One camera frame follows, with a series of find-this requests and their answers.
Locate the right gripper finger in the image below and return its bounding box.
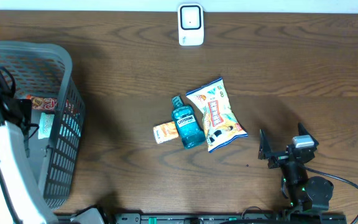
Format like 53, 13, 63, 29
298, 123, 319, 146
259, 129, 272, 156

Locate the yellow snack bag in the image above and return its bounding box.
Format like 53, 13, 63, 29
186, 78, 248, 153

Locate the teal Listerine mouthwash bottle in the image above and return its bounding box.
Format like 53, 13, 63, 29
172, 95, 206, 149

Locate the small orange packet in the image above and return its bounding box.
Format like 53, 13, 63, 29
153, 121, 179, 144

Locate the mint green wipes pack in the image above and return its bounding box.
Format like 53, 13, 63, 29
38, 113, 55, 139

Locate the red brown snack wrapper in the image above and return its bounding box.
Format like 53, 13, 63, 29
26, 95, 57, 111

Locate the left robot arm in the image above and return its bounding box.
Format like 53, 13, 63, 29
0, 66, 109, 223

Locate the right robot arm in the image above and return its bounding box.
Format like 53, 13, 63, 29
258, 123, 334, 220

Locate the white barcode scanner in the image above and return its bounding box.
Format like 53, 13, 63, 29
177, 3, 204, 46

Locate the grey plastic basket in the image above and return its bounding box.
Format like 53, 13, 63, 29
0, 39, 86, 222

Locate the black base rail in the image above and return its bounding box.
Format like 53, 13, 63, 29
114, 211, 347, 224

